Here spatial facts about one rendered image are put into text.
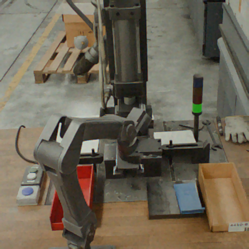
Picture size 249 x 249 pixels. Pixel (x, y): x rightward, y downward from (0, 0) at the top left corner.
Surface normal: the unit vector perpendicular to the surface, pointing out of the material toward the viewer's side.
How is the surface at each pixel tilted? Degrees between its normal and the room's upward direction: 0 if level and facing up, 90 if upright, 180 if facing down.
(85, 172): 90
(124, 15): 90
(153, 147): 30
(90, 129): 91
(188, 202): 0
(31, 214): 0
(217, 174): 90
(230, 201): 0
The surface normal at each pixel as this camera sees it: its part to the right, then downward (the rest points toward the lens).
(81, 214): 0.74, 0.15
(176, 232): -0.05, -0.85
